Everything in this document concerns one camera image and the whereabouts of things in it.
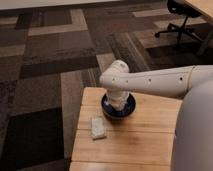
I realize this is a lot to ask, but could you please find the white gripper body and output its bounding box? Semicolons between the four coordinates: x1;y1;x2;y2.
107;91;129;110

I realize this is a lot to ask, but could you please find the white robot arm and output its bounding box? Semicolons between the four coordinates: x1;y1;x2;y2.
100;60;213;171

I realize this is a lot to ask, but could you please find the dark blue ceramic bowl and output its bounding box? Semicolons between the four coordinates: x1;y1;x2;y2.
101;94;136;119

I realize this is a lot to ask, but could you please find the white wrapped packet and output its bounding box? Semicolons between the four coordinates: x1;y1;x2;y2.
91;116;106;140

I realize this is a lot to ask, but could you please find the black office chair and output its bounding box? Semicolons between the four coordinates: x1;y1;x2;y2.
154;0;205;48

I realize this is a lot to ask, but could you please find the light wooden desk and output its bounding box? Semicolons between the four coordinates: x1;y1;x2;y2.
184;0;213;20

